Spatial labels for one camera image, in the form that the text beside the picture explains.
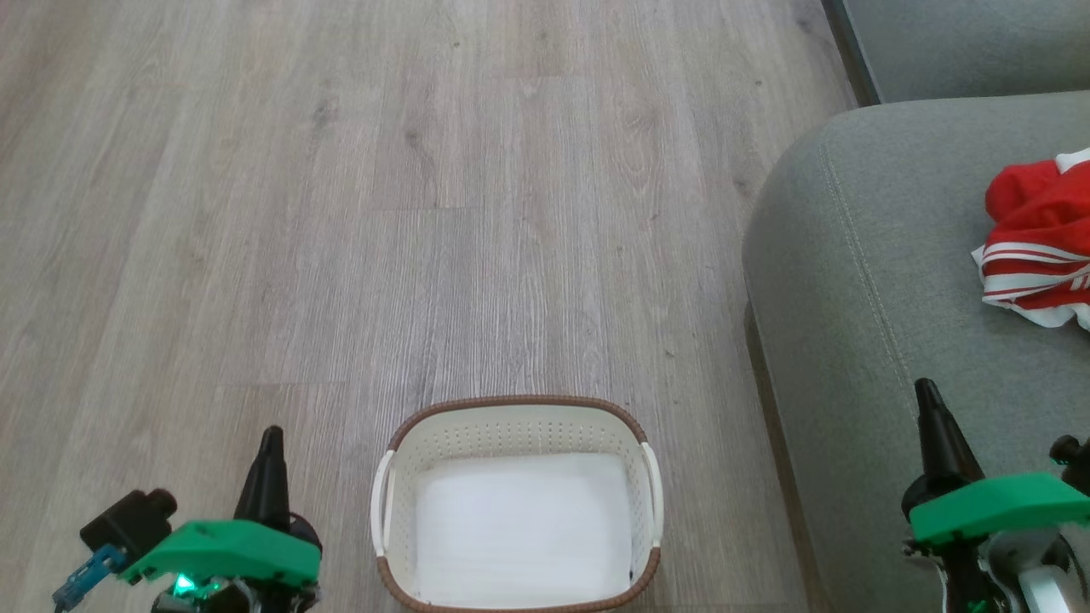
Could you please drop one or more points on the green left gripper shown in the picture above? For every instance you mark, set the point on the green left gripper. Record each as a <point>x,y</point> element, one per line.
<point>226,549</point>

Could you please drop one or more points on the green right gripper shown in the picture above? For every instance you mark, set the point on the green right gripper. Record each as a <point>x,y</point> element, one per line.
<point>996,507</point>

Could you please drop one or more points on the red garment with white stripes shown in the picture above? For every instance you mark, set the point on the red garment with white stripes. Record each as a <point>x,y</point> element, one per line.
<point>1035,272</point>

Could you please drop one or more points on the white garment with label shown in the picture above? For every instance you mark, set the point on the white garment with label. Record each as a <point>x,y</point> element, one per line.
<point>1075,159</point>

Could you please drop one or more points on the white basket with brown rim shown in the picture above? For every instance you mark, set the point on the white basket with brown rim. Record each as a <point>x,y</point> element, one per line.
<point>519,511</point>

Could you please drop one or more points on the grey sofa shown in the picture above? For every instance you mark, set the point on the grey sofa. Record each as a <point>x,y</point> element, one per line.
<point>860,281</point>

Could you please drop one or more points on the grey fabric sofa section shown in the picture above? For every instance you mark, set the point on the grey fabric sofa section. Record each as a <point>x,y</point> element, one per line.
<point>971,42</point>

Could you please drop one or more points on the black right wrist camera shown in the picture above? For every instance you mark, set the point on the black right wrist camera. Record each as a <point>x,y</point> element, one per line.
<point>1075,464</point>

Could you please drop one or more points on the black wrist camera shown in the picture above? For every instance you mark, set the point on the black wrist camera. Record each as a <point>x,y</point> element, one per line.
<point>1075,464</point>
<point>128,524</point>

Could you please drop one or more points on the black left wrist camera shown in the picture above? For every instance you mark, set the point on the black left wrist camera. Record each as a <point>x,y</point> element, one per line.
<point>128,524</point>

